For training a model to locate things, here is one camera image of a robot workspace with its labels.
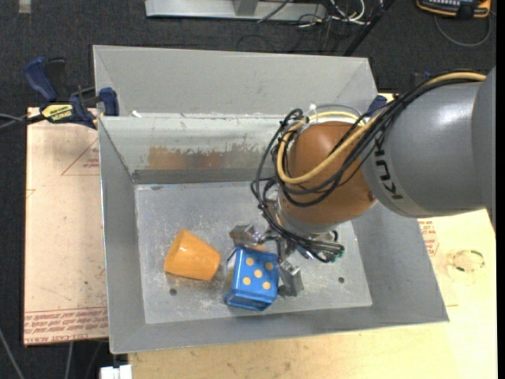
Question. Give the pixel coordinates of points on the blue die with yellow dots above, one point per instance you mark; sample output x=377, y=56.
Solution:
x=252, y=278

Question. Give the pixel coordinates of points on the grey metal bin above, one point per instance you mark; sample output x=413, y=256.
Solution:
x=197, y=81

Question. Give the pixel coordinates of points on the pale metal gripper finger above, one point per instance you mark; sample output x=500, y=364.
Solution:
x=242, y=234
x=292, y=280

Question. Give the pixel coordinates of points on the clear round glass thing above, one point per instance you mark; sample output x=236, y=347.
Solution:
x=468, y=260

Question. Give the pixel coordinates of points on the orange plastic cup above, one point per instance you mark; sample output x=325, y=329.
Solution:
x=192, y=256

